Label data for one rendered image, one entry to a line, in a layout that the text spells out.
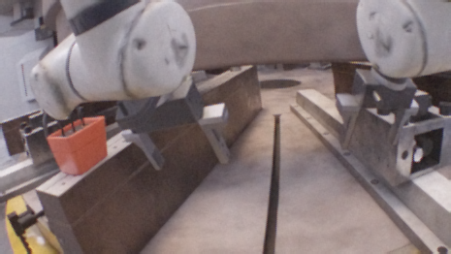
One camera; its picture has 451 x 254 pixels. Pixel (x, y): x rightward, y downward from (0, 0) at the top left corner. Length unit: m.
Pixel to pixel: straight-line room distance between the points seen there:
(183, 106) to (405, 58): 0.35
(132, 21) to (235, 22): 0.98
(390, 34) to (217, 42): 1.02
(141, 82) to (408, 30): 0.22
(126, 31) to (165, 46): 0.04
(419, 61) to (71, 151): 0.82
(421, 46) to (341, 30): 1.01
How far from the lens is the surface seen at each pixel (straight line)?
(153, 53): 0.24
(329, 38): 1.24
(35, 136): 1.99
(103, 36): 0.25
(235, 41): 1.21
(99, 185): 0.94
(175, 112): 0.50
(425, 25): 0.27
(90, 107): 3.07
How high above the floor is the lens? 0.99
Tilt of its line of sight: 17 degrees down
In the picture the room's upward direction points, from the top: 8 degrees counter-clockwise
